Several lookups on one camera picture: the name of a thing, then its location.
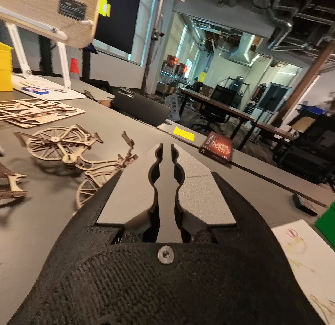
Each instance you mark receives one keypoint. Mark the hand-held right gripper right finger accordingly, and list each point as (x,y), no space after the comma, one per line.
(206,199)

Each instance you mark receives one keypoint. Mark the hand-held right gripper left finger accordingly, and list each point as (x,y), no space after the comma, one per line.
(130,191)

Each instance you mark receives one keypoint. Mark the wooden bicycle model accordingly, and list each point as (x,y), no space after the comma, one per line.
(65,152)

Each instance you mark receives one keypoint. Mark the pointed wooden model part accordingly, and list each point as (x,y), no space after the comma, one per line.
(11,183)

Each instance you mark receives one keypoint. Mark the wooden cut-out parts sheet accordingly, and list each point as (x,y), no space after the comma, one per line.
(34,113)

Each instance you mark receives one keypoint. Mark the dark red printed box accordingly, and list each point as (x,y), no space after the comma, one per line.
(217,148)

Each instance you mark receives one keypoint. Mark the yellow sticky note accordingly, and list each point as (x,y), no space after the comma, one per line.
(183,133)

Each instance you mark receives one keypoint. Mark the black flat case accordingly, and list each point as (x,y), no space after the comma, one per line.
(141,107)

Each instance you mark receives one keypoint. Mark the brown long table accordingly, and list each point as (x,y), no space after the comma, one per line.
(235,112)

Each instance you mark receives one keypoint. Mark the black office chair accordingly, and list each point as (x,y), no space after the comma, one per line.
(214,105)

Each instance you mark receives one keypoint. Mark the printed paper leaflet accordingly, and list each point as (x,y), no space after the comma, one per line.
(172,105)

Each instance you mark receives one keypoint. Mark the small black flat object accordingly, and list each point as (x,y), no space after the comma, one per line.
(303,203)

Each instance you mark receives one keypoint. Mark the black framed cart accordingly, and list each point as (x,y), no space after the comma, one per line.
(308,149)

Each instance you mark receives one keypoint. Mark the green box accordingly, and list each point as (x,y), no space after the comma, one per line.
(326,219)

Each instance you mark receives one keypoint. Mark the yellow hanging sign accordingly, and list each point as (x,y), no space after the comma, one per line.
(202,76)

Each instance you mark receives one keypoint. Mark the white paper with drawing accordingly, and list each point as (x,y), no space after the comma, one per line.
(314,264)

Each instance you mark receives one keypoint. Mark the orange cone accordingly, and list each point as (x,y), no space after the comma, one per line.
(74,67)

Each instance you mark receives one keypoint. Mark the blue bin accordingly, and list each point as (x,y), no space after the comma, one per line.
(311,110)

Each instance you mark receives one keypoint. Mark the black pole with clamp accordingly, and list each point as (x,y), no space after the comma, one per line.
(153,55)

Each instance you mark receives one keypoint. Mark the blue card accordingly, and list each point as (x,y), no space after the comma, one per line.
(34,90)

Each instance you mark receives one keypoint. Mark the metal exhaust hood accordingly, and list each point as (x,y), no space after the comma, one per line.
(242,52)

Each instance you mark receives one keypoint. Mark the brown wooden column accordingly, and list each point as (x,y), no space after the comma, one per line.
(303,79)

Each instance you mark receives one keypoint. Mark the large dark screen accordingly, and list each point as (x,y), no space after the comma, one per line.
(117,21)

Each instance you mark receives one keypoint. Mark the yellow plastic bin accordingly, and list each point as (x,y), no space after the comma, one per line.
(5,68)

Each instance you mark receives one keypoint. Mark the yellow tag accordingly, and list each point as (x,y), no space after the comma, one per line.
(103,5)

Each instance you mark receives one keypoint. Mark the wooden topped white stand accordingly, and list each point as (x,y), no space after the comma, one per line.
(39,5)

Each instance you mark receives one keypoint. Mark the orange printer enclosure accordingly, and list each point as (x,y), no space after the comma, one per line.
(184,69)
(172,61)

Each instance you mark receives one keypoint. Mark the metal ventilation duct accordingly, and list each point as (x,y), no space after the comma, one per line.
(282,26)

